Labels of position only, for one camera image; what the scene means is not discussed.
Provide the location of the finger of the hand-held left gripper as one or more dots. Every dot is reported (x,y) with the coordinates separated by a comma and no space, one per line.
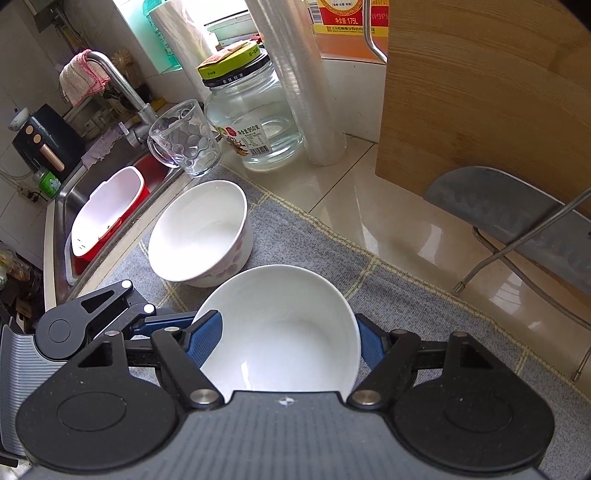
(159,319)

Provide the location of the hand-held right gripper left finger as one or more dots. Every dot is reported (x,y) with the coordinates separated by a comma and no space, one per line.
(205,341)

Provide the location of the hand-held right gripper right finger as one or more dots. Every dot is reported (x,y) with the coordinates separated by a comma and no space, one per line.
(369,344)

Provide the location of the white pink-flower bowl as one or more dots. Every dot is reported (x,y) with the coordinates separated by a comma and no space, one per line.
(194,230)
(277,314)

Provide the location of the grey checked mat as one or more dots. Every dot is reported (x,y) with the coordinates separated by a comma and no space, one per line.
(415,300)

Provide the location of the red and white basin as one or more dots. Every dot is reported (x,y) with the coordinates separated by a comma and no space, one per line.
(106,207)

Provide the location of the steel sink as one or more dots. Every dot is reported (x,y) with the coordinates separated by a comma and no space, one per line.
(60,221)

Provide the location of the small green can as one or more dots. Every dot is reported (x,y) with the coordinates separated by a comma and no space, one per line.
(50,182)

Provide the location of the clear glass mug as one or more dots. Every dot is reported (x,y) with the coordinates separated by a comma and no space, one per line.
(189,143)

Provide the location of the grey rag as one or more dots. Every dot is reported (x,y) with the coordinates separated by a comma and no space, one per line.
(99,150)

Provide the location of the glass jar green lid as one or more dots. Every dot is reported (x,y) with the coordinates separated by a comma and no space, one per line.
(249,115)

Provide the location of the metal faucet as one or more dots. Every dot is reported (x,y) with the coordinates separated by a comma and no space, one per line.
(120,87)

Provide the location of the pink cloth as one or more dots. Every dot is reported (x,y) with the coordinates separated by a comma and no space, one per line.
(81,78)

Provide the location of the tall plastic wrap roll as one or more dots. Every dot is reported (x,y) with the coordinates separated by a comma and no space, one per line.
(300,92)

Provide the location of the green dish soap bottle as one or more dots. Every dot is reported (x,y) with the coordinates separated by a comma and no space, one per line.
(161,50)

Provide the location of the bamboo cutting board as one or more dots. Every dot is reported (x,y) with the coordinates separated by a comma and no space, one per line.
(485,92)

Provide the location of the paper towel roll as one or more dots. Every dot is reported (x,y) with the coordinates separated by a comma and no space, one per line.
(184,41)

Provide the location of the orange cooking wine jug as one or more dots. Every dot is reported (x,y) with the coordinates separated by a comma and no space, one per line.
(341,27)

